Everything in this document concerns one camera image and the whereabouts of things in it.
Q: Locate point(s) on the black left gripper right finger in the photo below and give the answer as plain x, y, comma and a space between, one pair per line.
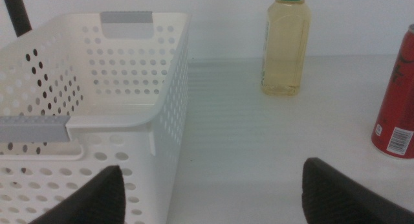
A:
333, 201

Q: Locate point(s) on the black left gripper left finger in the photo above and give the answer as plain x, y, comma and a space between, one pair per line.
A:
100, 201

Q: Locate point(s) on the red soda can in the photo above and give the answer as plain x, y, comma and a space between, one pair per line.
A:
398, 104

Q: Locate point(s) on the yellow liquid bottle green label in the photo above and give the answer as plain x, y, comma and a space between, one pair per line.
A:
284, 49

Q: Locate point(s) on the white perforated plastic basket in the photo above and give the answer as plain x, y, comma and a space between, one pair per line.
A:
129, 97

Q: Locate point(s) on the black pole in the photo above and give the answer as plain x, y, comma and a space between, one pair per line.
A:
17, 13

